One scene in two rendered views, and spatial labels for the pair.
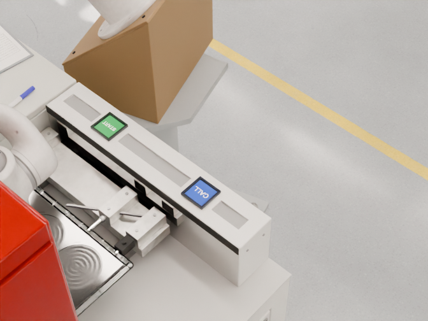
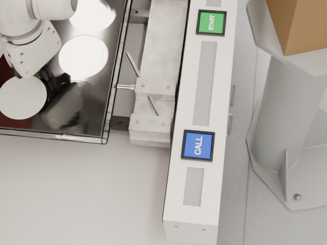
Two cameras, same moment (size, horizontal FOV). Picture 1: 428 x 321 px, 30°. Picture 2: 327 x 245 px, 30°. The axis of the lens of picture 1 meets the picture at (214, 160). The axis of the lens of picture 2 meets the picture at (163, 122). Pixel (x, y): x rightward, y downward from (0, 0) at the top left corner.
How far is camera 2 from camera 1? 0.79 m
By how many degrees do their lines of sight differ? 33
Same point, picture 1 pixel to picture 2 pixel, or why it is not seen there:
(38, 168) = (40, 6)
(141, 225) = (145, 122)
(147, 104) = (284, 32)
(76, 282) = (60, 113)
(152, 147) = (217, 71)
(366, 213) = not seen: outside the picture
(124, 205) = (155, 94)
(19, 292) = not seen: outside the picture
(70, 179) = (156, 36)
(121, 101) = (274, 11)
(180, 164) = (217, 106)
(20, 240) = not seen: outside the picture
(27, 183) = (22, 9)
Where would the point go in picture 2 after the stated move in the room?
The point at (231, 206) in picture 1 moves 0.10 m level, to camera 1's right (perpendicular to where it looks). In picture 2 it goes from (204, 181) to (241, 226)
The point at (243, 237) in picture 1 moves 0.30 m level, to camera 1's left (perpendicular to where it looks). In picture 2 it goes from (177, 215) to (82, 90)
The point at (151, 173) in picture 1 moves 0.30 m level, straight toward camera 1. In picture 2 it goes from (188, 91) to (63, 199)
